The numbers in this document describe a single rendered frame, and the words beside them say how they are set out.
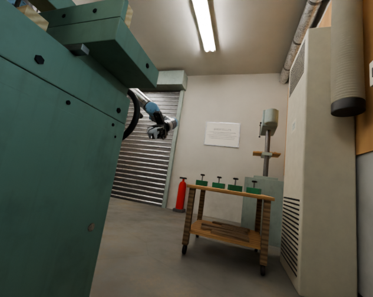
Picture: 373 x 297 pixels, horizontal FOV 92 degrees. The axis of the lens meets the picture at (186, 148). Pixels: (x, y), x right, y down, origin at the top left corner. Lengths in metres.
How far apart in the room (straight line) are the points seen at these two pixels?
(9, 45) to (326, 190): 1.48
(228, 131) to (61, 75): 3.13
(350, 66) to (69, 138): 1.43
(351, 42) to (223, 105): 2.41
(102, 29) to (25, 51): 0.17
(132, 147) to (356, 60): 3.49
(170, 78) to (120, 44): 3.39
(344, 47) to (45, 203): 1.61
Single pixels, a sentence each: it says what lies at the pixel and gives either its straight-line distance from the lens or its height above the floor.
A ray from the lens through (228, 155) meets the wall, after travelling 3.34.
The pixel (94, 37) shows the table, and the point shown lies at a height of 0.85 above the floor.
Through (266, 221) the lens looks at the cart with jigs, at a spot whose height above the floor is 0.36.
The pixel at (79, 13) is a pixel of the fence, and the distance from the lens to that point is 0.62.
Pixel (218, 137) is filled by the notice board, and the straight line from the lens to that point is 3.41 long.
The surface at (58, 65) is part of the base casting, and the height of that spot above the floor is 0.75.
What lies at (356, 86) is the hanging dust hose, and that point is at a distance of 1.43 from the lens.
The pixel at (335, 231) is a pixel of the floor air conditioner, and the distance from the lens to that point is 1.46.
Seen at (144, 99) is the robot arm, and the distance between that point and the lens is 1.17.
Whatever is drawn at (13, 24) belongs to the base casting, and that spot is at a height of 0.77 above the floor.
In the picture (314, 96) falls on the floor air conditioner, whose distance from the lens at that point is 1.57.
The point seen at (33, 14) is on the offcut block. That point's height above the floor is 0.83.
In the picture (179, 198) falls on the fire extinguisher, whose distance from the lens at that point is 3.28.
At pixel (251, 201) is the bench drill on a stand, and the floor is 0.43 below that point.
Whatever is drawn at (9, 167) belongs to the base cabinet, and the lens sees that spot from 0.43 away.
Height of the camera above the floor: 0.56
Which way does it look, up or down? 10 degrees up
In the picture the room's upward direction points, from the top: 8 degrees clockwise
